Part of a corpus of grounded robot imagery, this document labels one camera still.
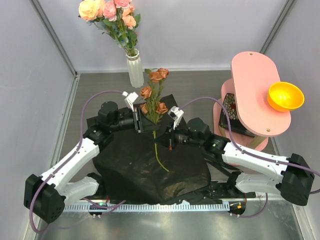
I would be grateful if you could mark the pink artificial flower stem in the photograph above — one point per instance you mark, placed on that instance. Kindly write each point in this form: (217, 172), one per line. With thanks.
(112, 13)

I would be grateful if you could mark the pink tiered shelf stand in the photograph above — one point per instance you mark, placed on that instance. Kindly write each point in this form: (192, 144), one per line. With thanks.
(252, 74)

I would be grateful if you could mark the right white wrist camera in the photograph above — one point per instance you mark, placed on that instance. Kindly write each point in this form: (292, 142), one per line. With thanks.
(176, 115)

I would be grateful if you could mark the rust brown flower stem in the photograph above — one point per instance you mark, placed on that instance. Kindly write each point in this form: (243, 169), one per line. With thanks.
(153, 108)

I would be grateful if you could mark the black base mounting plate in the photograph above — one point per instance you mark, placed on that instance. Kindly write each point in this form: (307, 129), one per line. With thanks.
(152, 192)

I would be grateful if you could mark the black wrapping paper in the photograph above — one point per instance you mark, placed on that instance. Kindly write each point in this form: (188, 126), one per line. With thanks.
(135, 156)

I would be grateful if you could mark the blue artificial flower stem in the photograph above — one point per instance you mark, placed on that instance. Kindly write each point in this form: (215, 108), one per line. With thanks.
(115, 35)

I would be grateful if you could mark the white ribbed ceramic vase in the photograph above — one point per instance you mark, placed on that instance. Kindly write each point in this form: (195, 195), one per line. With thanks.
(135, 69)

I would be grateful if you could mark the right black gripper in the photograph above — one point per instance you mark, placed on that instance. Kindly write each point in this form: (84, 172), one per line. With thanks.
(165, 140)

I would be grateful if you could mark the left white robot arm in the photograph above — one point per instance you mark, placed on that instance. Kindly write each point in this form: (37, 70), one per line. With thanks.
(93, 141)

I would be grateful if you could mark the aluminium frame rail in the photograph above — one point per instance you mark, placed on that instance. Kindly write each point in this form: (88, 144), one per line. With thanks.
(275, 200)

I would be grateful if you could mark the white slotted cable duct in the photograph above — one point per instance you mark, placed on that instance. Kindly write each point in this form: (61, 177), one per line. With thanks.
(130, 208)

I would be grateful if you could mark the black ribbon gold lettering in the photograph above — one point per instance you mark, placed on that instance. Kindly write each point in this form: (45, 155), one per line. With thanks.
(218, 164)

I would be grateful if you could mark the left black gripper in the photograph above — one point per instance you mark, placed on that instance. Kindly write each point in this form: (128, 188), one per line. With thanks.
(140, 121)

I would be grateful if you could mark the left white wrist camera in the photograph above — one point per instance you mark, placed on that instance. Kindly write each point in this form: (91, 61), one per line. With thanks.
(129, 99)

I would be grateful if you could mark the orange plastic bowl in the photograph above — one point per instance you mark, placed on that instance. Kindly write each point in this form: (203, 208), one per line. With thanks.
(284, 96)

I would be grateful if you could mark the black floral patterned box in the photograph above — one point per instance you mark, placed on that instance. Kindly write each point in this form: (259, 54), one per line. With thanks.
(229, 104)

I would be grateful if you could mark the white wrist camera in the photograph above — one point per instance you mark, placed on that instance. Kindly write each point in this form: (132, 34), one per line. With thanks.
(176, 115)
(129, 99)

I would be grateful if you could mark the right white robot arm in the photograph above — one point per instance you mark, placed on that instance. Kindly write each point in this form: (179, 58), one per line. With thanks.
(289, 177)

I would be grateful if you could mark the peach artificial flower stem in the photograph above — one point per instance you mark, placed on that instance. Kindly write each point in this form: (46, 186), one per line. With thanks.
(130, 23)

